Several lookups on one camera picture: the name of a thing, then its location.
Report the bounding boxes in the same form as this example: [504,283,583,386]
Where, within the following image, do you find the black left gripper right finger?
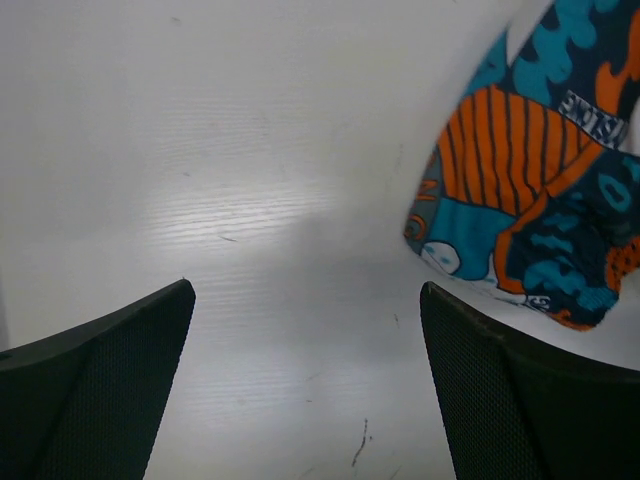
[420,282,639,479]

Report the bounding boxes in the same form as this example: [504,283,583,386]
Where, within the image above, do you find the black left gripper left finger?
[1,279,195,479]

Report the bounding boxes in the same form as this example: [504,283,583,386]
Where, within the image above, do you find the colourful patterned shorts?
[404,0,639,331]

